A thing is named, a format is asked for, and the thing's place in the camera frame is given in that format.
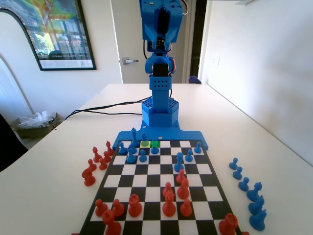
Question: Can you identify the red chess king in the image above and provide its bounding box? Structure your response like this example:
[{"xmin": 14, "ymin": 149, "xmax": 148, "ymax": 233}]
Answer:
[{"xmin": 162, "ymin": 191, "xmax": 176, "ymax": 217}]

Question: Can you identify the white arched panel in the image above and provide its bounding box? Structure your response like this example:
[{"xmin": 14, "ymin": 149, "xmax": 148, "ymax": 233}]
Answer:
[{"xmin": 0, "ymin": 9, "xmax": 42, "ymax": 118}]

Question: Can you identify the framed wall poster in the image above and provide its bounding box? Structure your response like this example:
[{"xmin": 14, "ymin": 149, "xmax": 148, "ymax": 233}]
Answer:
[{"xmin": 0, "ymin": 0, "xmax": 97, "ymax": 72}]

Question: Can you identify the black and white chessboard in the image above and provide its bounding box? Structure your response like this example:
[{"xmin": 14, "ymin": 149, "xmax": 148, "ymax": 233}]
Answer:
[{"xmin": 78, "ymin": 139, "xmax": 244, "ymax": 235}]

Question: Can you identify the blue base mounting plate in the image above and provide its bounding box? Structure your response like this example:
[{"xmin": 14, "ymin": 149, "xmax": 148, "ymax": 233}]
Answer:
[{"xmin": 113, "ymin": 121, "xmax": 210, "ymax": 151}]

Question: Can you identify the white door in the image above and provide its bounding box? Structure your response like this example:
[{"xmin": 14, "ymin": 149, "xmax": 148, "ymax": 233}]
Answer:
[{"xmin": 110, "ymin": 0, "xmax": 191, "ymax": 84}]

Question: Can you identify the blue chess queen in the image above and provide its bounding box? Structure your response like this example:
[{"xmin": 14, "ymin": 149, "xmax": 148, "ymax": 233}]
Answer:
[{"xmin": 173, "ymin": 152, "xmax": 185, "ymax": 173}]

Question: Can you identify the blue chess knight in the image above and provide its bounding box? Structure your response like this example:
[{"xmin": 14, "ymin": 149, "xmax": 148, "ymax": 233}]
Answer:
[
  {"xmin": 249, "ymin": 208, "xmax": 268, "ymax": 231},
  {"xmin": 248, "ymin": 195, "xmax": 265, "ymax": 215}
]

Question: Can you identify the cardboard box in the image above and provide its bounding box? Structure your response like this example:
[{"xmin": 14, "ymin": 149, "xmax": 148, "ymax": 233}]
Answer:
[{"xmin": 11, "ymin": 112, "xmax": 61, "ymax": 139}]

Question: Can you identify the clear plastic bag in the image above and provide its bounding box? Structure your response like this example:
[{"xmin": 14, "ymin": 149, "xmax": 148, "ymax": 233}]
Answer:
[{"xmin": 17, "ymin": 110, "xmax": 56, "ymax": 128}]

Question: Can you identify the black power cable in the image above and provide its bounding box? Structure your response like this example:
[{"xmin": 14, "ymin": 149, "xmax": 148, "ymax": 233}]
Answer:
[
  {"xmin": 63, "ymin": 97, "xmax": 150, "ymax": 122},
  {"xmin": 70, "ymin": 110, "xmax": 143, "ymax": 116}
]

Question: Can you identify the blue chess bishop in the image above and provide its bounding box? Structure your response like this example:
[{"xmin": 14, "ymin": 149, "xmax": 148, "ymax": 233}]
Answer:
[
  {"xmin": 246, "ymin": 182, "xmax": 264, "ymax": 202},
  {"xmin": 126, "ymin": 146, "xmax": 137, "ymax": 164}
]

